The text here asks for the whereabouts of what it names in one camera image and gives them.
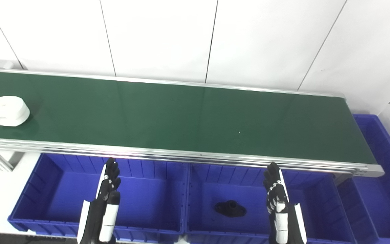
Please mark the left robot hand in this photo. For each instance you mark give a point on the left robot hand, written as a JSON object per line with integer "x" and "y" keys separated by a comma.
{"x": 102, "y": 210}

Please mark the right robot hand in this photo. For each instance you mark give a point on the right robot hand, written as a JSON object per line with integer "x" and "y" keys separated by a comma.
{"x": 281, "y": 217}

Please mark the white round plastic part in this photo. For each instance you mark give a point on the white round plastic part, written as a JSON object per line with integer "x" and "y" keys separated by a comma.
{"x": 8, "y": 110}

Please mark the blue plastic bin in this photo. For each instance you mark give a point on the blue plastic bin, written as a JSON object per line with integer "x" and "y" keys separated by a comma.
{"x": 147, "y": 203}
{"x": 215, "y": 189}
{"x": 384, "y": 189}

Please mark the black flanged part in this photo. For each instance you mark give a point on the black flanged part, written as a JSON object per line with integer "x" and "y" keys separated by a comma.
{"x": 230, "y": 208}

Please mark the green conveyor belt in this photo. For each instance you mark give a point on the green conveyor belt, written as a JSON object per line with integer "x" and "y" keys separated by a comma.
{"x": 181, "y": 156}
{"x": 181, "y": 115}

